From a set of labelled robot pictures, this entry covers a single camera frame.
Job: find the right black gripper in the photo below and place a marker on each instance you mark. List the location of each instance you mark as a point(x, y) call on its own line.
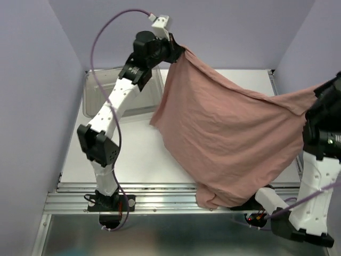
point(319, 90)

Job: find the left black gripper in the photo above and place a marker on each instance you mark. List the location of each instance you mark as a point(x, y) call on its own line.
point(174, 49)

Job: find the pink t shirt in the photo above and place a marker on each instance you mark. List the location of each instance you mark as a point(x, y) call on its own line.
point(230, 140)

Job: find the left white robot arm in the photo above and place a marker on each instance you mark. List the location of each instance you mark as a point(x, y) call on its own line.
point(95, 138)

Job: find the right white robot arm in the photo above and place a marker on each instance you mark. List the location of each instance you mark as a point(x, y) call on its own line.
point(306, 219)

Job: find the clear plastic bin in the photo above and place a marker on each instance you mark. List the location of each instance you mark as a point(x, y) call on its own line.
point(145, 102)

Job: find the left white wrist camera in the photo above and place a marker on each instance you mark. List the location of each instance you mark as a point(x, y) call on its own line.
point(160, 26)

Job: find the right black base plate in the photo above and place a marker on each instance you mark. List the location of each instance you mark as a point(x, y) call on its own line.
point(248, 206)

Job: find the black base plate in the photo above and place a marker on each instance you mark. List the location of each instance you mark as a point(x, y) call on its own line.
point(248, 206)
point(125, 204)

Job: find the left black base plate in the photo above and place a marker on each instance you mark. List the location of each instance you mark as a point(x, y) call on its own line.
point(125, 204)

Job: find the aluminium rail frame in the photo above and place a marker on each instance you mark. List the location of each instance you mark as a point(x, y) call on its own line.
point(146, 169)

